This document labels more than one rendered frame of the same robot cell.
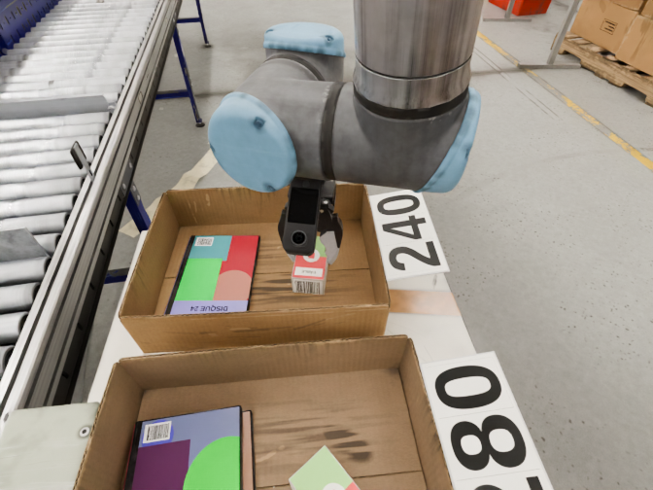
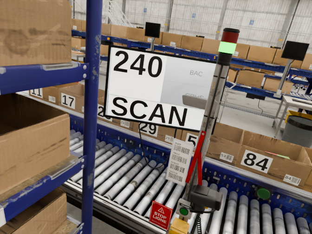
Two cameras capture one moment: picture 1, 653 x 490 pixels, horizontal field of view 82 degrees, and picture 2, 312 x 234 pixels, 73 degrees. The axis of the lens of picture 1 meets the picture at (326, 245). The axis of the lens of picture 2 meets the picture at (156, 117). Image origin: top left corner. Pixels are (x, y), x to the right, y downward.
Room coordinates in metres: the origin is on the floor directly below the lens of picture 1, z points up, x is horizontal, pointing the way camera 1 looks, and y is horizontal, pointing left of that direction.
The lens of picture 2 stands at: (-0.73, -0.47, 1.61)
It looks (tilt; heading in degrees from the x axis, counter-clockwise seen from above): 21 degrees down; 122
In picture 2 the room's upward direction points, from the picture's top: 9 degrees clockwise
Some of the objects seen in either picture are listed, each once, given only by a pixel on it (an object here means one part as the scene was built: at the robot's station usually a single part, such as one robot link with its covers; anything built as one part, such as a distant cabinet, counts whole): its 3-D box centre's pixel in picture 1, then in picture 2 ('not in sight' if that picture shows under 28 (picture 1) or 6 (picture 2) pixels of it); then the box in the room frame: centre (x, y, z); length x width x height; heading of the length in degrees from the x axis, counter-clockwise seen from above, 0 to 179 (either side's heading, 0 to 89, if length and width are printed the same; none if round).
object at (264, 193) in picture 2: not in sight; (263, 194); (-0.67, 0.82, 0.81); 0.07 x 0.01 x 0.07; 10
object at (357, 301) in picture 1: (265, 259); not in sight; (0.43, 0.11, 0.80); 0.38 x 0.28 x 0.10; 93
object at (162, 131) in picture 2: not in sight; (163, 123); (-1.49, 0.89, 0.96); 0.39 x 0.29 x 0.17; 10
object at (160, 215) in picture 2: not in sight; (166, 218); (-1.01, 0.21, 0.85); 0.16 x 0.01 x 0.13; 10
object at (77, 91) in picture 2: not in sight; (86, 99); (-2.26, 0.76, 0.96); 0.39 x 0.29 x 0.17; 10
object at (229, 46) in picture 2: not in sight; (228, 42); (-0.95, 0.25, 1.62); 0.05 x 0.05 x 0.06
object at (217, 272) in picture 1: (216, 275); not in sight; (0.43, 0.20, 0.76); 0.19 x 0.14 x 0.02; 0
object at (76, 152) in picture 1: (85, 166); not in sight; (0.74, 0.56, 0.78); 0.05 x 0.01 x 0.11; 10
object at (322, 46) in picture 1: (305, 83); not in sight; (0.46, 0.03, 1.10); 0.10 x 0.09 x 0.12; 164
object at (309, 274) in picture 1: (311, 264); not in sight; (0.44, 0.03, 0.78); 0.10 x 0.06 x 0.05; 174
